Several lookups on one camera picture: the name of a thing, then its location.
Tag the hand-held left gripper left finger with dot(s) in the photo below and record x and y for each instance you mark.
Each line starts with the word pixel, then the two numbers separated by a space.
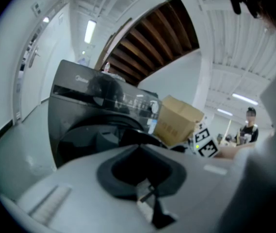
pixel 84 203

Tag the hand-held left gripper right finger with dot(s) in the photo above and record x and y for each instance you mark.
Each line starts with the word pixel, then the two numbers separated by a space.
pixel 196 190

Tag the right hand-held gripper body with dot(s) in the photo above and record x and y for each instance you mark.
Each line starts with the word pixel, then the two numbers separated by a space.
pixel 204 144

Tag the person's right forearm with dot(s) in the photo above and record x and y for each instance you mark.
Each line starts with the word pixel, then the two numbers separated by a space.
pixel 230 152

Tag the black washing machine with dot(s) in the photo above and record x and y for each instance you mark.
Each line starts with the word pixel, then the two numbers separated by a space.
pixel 67 81

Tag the white door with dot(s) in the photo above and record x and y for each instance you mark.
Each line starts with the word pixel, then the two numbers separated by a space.
pixel 43 81

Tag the brown cardboard box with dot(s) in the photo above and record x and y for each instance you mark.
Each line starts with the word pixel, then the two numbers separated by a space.
pixel 176 122

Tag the blue white appliance label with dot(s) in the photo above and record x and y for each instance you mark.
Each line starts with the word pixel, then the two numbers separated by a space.
pixel 152 126

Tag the brown wooden staircase underside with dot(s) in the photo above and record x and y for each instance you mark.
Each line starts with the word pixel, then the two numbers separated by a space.
pixel 157 40

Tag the small white round bottle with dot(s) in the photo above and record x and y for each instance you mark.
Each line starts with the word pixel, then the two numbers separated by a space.
pixel 106 67

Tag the small round wall light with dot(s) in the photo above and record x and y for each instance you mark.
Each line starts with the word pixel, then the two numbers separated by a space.
pixel 46 19

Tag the white wall switch box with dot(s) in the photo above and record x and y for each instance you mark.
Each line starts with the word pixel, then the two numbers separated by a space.
pixel 36 8

